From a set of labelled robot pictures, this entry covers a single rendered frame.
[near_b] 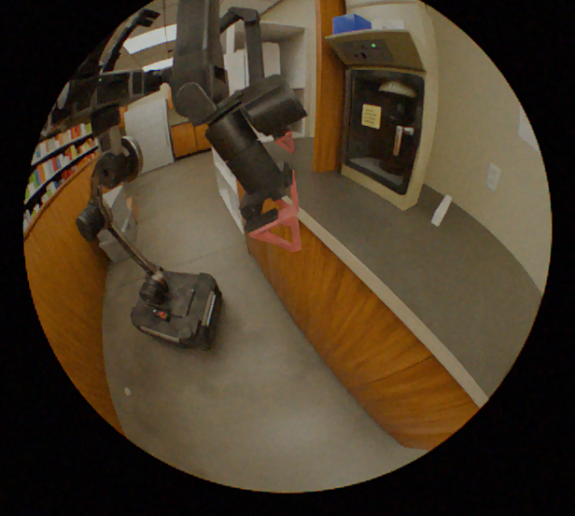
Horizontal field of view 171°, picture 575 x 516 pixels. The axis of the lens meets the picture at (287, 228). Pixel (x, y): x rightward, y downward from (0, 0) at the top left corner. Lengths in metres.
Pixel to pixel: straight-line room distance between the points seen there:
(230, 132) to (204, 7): 0.20
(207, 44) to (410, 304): 0.52
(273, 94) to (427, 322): 0.44
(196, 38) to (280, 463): 1.54
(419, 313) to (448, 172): 0.76
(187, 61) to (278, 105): 0.13
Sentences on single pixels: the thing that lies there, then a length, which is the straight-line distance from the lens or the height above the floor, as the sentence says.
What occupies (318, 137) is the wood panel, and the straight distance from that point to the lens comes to 0.77.
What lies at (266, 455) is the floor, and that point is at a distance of 1.33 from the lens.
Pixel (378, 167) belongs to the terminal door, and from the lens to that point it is 0.69.
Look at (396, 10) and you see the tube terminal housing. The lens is 0.77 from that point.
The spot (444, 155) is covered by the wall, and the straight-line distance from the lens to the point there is 1.03.
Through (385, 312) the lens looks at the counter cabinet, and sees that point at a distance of 0.50.
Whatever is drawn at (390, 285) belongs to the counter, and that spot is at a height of 0.94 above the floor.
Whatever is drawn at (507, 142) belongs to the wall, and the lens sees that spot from 1.01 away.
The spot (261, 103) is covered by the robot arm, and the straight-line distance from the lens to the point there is 0.23.
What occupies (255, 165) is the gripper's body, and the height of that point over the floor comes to 1.16.
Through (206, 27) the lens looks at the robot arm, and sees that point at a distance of 0.28.
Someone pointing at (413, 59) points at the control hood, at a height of 1.43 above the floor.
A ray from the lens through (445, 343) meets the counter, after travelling 0.43.
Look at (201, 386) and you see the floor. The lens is 1.35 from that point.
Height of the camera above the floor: 1.24
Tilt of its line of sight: 38 degrees down
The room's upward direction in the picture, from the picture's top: straight up
